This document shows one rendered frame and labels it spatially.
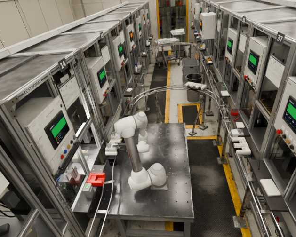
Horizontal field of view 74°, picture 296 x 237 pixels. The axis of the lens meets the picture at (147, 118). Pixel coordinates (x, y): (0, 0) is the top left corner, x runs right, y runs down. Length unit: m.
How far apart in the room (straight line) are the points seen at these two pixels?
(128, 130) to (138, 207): 0.79
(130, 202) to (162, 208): 0.33
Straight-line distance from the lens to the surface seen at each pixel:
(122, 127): 1.77
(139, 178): 2.00
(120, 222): 2.31
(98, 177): 2.13
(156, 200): 2.14
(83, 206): 2.00
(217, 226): 2.80
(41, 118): 1.53
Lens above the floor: 2.47
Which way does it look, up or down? 34 degrees down
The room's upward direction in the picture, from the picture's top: 7 degrees counter-clockwise
